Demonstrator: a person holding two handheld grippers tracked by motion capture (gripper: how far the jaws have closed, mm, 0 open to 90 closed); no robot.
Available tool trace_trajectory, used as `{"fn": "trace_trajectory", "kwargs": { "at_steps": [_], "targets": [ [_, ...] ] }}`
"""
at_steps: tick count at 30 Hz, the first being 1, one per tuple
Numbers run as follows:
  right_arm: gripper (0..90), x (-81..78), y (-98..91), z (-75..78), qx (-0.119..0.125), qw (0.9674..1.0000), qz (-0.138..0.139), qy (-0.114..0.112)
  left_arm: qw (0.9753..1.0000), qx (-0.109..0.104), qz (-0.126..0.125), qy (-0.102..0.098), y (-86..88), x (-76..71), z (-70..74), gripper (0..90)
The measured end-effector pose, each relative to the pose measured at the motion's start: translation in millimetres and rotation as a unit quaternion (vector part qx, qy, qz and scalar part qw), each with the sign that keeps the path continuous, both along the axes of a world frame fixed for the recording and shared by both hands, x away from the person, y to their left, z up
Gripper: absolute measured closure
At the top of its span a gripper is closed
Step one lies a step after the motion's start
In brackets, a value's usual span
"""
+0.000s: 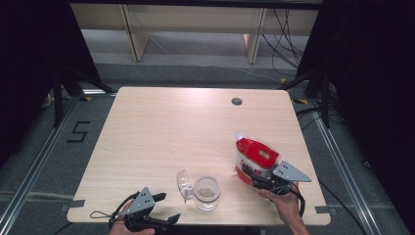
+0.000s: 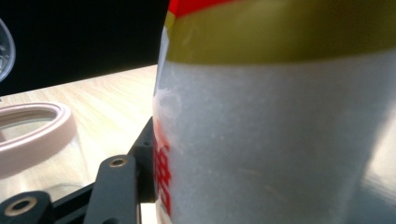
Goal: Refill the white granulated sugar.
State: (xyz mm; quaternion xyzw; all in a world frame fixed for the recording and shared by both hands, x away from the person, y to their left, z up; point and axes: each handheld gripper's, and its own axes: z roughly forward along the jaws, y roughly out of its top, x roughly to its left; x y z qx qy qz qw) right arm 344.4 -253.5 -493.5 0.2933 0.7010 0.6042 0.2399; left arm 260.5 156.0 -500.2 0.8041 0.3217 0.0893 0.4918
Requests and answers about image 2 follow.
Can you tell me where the clear glass jar with lid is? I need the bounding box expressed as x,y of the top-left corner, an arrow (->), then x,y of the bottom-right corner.
0,18 -> 94,206

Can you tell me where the red and white sugar pouch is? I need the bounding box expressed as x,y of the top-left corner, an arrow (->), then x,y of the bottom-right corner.
151,0 -> 396,224

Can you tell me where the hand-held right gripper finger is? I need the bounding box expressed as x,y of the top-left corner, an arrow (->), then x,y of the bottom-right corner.
83,116 -> 157,224

